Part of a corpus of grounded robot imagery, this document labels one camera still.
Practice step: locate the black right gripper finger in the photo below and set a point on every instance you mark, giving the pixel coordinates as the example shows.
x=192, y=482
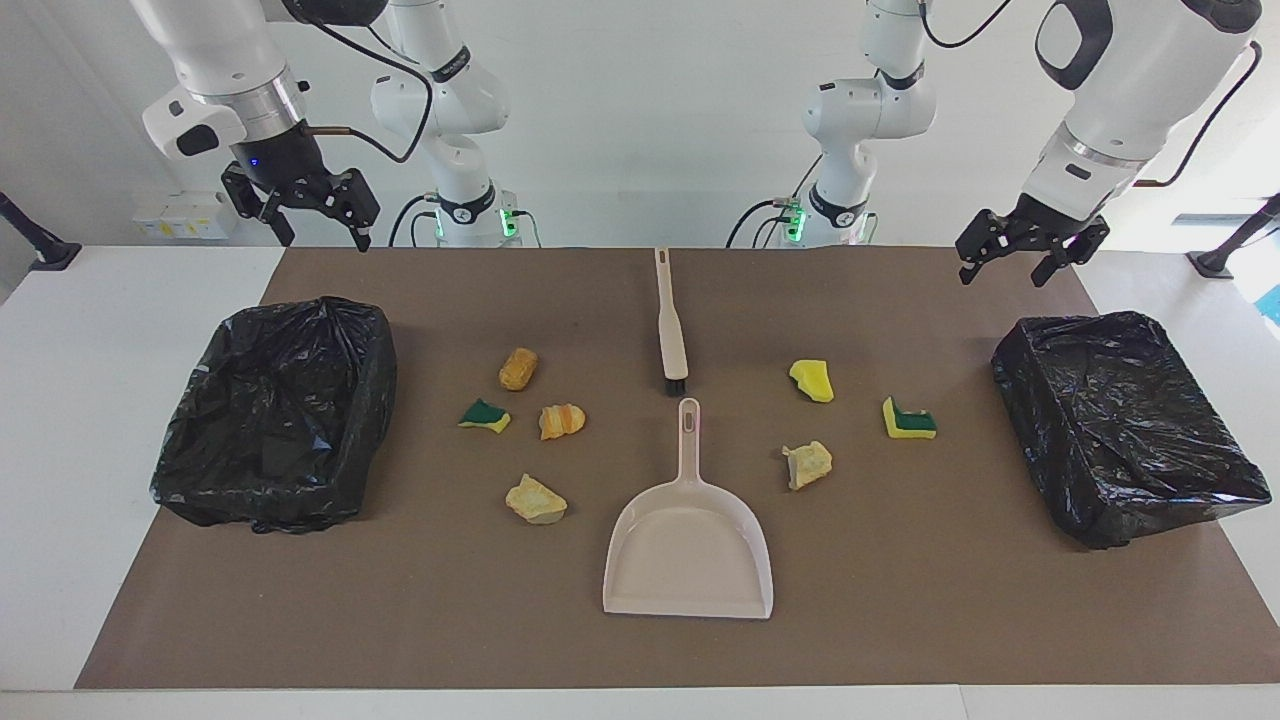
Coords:
x=255, y=195
x=352, y=200

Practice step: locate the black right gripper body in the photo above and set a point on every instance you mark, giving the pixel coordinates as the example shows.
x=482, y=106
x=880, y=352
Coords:
x=280, y=165

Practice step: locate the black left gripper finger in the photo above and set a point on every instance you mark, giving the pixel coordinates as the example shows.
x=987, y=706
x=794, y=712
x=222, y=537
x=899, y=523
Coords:
x=1075, y=250
x=985, y=235

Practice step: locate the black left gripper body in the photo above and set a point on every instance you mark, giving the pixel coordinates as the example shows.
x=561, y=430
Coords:
x=1050, y=225

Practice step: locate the notched yellow green sponge piece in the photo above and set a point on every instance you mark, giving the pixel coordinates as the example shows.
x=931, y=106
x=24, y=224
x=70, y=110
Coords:
x=908, y=420

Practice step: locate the plain yellow sponge piece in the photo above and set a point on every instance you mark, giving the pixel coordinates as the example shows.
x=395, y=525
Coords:
x=812, y=381

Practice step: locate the brown bread-like scrap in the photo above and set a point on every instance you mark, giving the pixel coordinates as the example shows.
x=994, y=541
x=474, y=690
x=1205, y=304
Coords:
x=518, y=369

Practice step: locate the small green yellow sponge piece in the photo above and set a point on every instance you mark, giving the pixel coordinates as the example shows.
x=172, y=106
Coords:
x=485, y=416

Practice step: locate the pale yellow grey torn scrap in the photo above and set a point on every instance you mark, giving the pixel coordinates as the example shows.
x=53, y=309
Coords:
x=808, y=465

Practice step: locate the orange striped croissant-like scrap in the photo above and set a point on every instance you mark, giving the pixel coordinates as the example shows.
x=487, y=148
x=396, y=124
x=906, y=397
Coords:
x=562, y=421

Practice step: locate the beige hand brush black bristles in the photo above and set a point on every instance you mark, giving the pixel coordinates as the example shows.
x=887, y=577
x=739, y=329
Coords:
x=670, y=330

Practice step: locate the pale yellow chunky scrap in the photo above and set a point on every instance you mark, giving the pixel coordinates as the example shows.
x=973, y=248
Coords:
x=536, y=500

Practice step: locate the beige plastic dustpan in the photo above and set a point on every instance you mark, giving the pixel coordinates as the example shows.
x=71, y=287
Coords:
x=690, y=560

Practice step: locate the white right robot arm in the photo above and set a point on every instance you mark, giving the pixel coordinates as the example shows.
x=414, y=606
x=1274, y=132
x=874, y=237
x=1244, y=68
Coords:
x=220, y=50

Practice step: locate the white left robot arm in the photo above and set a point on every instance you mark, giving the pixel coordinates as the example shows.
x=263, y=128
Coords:
x=1130, y=80

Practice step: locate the trash bin with black bag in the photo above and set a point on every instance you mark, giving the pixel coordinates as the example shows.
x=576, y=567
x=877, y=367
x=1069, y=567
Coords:
x=280, y=420
x=1120, y=430

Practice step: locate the black stand foot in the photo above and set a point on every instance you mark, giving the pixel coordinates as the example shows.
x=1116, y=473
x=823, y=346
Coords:
x=50, y=252
x=1215, y=262

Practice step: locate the blue object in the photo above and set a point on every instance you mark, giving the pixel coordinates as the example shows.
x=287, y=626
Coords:
x=1272, y=305

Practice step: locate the brown table mat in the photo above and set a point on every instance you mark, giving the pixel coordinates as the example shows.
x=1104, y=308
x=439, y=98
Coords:
x=900, y=600

